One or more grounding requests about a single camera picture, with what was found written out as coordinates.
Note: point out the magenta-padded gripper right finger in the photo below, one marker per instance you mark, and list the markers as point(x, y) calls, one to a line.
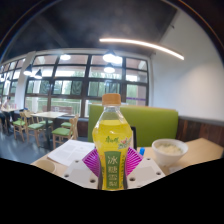
point(146, 171)

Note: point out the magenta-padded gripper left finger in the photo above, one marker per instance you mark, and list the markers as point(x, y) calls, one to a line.
point(78, 173)

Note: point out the yellow drink bottle orange cap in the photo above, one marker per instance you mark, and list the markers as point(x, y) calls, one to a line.
point(112, 140)

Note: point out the small blue-capped bottle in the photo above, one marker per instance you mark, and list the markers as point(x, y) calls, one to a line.
point(142, 151)

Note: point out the white bowl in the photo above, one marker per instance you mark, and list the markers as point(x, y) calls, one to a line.
point(170, 151)

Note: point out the wooden chairs with green seats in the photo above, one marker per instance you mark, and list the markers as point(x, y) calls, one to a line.
point(61, 131)

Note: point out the green upholstered bench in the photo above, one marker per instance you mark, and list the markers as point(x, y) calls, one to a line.
point(153, 123)

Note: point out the wooden dining table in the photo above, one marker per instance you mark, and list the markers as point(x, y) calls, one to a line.
point(48, 114)

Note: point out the person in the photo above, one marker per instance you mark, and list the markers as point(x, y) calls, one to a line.
point(6, 106)

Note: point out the black pendant lamps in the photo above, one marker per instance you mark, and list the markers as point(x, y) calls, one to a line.
point(109, 57)

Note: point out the long curved linear light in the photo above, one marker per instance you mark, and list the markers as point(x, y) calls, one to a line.
point(143, 43)

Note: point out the dark-framed window wall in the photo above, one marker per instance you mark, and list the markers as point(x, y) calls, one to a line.
point(86, 83)

